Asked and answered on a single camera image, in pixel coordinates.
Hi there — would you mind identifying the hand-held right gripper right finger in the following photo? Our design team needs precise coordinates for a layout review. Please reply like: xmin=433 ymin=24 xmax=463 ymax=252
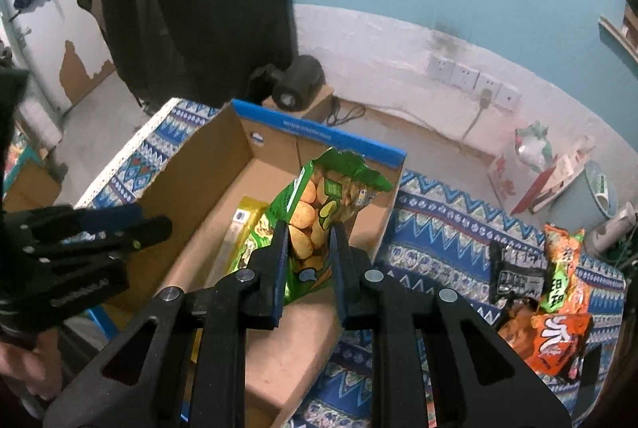
xmin=329 ymin=223 xmax=574 ymax=428

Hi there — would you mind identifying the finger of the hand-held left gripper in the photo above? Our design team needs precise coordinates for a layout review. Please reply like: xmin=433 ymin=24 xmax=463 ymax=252
xmin=30 ymin=203 xmax=145 ymax=240
xmin=37 ymin=216 xmax=173 ymax=274

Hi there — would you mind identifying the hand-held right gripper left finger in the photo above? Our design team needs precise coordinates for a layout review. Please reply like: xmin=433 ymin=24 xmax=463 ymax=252
xmin=44 ymin=221 xmax=291 ymax=428

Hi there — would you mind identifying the cardboard box with blue rim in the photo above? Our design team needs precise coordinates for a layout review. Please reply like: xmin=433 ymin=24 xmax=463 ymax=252
xmin=87 ymin=98 xmax=407 ymax=428

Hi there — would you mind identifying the black snack packet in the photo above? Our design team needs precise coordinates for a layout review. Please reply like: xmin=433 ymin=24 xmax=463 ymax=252
xmin=488 ymin=240 xmax=549 ymax=305

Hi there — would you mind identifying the person's left hand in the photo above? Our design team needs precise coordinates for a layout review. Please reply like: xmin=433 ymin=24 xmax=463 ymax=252
xmin=0 ymin=341 xmax=63 ymax=402

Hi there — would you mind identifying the yellow snack packet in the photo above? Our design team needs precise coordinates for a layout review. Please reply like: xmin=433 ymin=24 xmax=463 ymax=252
xmin=192 ymin=196 xmax=271 ymax=361

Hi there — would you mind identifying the brown cardboard box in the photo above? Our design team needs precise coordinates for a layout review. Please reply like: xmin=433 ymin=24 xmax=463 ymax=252
xmin=4 ymin=158 xmax=61 ymax=210

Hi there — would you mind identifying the white radiator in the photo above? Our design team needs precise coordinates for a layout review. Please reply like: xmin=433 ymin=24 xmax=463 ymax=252
xmin=19 ymin=100 xmax=64 ymax=146

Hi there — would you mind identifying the patterned blue cloth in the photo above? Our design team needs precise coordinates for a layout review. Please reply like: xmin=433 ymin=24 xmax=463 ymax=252
xmin=75 ymin=98 xmax=630 ymax=428

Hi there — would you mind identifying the red and white bag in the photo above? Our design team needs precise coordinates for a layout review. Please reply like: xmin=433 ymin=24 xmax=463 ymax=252
xmin=487 ymin=144 xmax=556 ymax=216

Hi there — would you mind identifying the black round device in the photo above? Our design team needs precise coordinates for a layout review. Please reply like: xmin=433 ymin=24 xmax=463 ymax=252
xmin=248 ymin=54 xmax=326 ymax=112

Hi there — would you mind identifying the orange snack bag white print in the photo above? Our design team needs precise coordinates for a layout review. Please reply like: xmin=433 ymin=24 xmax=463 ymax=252
xmin=497 ymin=298 xmax=595 ymax=380

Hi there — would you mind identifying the orange snack bag green label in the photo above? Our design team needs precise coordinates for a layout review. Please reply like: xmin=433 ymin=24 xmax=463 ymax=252
xmin=540 ymin=223 xmax=587 ymax=315

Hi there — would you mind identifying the dark hanging cloth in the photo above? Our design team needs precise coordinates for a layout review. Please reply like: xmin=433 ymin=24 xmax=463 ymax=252
xmin=75 ymin=0 xmax=296 ymax=111

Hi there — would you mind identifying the crumpled plastic bag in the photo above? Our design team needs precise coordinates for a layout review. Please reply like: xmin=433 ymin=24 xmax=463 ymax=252
xmin=515 ymin=121 xmax=555 ymax=174

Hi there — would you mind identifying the white and red carton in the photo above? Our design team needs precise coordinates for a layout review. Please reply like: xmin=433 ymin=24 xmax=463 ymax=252
xmin=528 ymin=135 xmax=597 ymax=213

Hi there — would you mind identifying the pale blue bucket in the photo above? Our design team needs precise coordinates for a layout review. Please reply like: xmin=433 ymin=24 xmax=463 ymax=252
xmin=568 ymin=159 xmax=622 ymax=240

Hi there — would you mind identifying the black cable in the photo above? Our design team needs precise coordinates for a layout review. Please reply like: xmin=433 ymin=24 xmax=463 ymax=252
xmin=325 ymin=96 xmax=368 ymax=127

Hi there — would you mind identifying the white plug with cable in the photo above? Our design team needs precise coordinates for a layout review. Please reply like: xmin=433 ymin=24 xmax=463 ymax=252
xmin=459 ymin=88 xmax=495 ymax=150

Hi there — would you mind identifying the white wall socket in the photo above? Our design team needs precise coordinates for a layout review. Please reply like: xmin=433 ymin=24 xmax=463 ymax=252
xmin=427 ymin=54 xmax=456 ymax=84
xmin=475 ymin=73 xmax=502 ymax=103
xmin=497 ymin=82 xmax=522 ymax=111
xmin=451 ymin=63 xmax=480 ymax=91

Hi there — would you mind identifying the wooden wall shelf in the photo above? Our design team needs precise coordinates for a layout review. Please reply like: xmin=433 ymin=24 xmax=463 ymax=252
xmin=598 ymin=4 xmax=638 ymax=76

